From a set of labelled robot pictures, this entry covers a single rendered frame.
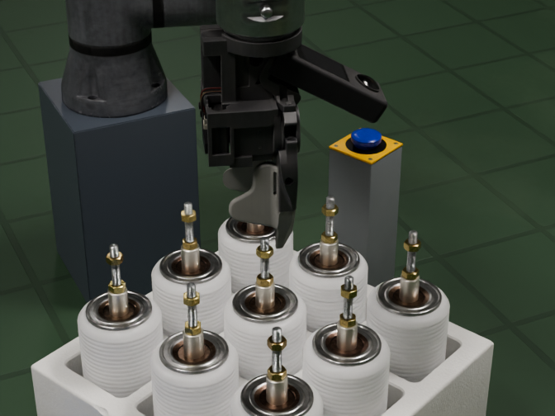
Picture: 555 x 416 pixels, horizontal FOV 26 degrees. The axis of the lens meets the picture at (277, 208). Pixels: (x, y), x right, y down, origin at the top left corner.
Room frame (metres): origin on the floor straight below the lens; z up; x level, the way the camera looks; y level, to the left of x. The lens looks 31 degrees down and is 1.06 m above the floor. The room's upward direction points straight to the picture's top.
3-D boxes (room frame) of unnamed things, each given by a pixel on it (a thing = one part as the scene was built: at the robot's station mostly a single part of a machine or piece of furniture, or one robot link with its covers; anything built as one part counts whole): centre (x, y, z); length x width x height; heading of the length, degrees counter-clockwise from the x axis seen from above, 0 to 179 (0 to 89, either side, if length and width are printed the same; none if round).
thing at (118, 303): (1.11, 0.18, 0.26); 0.02 x 0.02 x 0.03
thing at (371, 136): (1.39, -0.12, 0.32); 0.04 x 0.04 x 0.02
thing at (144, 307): (1.11, 0.18, 0.25); 0.08 x 0.08 x 0.01
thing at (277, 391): (0.96, 0.00, 0.26); 0.02 x 0.02 x 0.03
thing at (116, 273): (1.11, 0.18, 0.30); 0.01 x 0.01 x 0.08
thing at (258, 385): (0.96, 0.00, 0.25); 0.08 x 0.08 x 0.01
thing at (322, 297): (1.22, -0.06, 0.16); 0.10 x 0.10 x 0.18
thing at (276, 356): (0.96, 0.00, 0.30); 0.01 x 0.01 x 0.08
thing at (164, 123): (1.58, 0.24, 0.15); 0.18 x 0.18 x 0.30; 25
